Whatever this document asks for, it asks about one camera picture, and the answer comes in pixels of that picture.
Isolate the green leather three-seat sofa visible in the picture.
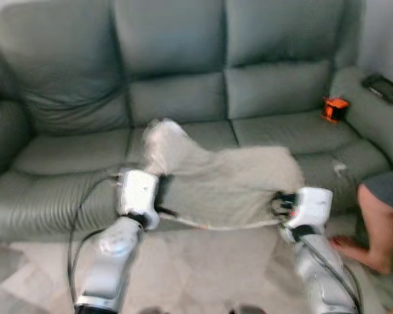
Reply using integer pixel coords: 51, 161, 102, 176
0, 0, 393, 241

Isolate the person bare leg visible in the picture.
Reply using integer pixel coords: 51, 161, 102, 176
329, 169, 393, 275

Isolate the orange black small device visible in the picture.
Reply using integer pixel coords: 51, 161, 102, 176
322, 97, 350, 124

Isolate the black phone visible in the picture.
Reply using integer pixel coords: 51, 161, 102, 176
361, 73, 393, 105

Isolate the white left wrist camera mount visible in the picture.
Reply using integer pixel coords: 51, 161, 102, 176
115, 168, 160, 222

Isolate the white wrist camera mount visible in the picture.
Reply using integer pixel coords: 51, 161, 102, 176
115, 168, 160, 222
290, 187, 333, 231

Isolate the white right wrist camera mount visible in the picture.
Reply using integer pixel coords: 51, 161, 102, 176
290, 187, 333, 231

